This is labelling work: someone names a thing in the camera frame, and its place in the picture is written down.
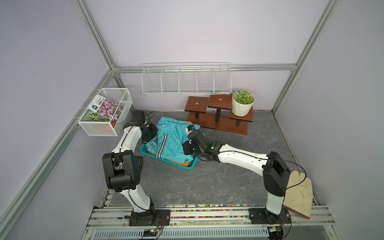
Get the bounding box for teal plastic basket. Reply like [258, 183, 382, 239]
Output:
[140, 145, 199, 170]

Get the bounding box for teal pants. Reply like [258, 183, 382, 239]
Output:
[146, 117, 201, 163]

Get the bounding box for orange pants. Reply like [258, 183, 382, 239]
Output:
[148, 152, 195, 169]

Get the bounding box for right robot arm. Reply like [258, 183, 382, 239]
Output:
[183, 126, 291, 217]

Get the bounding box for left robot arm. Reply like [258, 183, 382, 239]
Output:
[102, 111, 158, 217]

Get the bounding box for brown wooden tiered stand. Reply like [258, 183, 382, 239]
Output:
[185, 95, 253, 135]

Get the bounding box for purple flowers in pot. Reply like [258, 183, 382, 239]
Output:
[97, 99, 123, 128]

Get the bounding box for white card with label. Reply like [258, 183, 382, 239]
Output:
[87, 95, 106, 113]

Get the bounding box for white pot with green plant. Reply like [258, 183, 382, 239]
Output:
[232, 90, 255, 117]

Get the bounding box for beige work glove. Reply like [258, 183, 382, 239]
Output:
[284, 171, 313, 219]

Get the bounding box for white wire wall basket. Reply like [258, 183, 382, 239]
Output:
[78, 88, 133, 137]

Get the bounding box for white wire wall shelf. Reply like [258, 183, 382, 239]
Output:
[141, 62, 232, 95]

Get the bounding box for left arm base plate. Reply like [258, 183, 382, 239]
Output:
[125, 210, 171, 227]

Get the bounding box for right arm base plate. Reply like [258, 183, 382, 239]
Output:
[249, 207, 292, 225]

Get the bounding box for aluminium rail frame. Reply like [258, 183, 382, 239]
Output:
[82, 205, 343, 240]

